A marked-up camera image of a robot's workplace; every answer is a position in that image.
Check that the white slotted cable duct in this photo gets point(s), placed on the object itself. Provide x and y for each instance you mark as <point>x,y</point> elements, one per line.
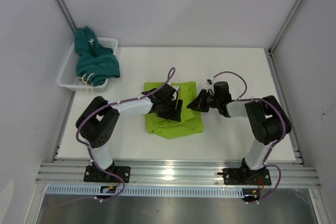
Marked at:
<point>155,191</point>

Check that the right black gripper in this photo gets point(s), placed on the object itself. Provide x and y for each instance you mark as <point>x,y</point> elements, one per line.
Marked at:
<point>198,104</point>

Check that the right aluminium frame post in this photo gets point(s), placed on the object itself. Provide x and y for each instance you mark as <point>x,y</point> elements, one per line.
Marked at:
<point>298,4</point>

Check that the aluminium mounting rail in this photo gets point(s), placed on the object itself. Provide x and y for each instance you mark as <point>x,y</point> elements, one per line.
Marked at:
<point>176,173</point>

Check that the lime green shorts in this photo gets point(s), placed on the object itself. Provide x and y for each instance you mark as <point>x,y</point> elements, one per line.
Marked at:
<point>191,121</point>

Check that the teal green shorts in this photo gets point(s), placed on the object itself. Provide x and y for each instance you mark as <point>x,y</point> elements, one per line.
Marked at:
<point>96,63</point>

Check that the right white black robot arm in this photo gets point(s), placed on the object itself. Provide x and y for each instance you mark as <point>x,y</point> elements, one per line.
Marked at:
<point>268,122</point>

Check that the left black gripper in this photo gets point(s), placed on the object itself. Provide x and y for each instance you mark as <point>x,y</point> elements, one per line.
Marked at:
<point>177,116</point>

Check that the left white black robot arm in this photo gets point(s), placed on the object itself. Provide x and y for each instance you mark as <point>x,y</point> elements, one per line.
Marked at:
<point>98,121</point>

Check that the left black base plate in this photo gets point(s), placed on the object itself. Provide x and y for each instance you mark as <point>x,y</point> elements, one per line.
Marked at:
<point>93,174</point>

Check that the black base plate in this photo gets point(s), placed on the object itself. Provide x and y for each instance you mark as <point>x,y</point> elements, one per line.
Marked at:
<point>245,176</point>
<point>93,174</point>

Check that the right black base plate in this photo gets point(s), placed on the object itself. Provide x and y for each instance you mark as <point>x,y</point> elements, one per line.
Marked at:
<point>245,176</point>

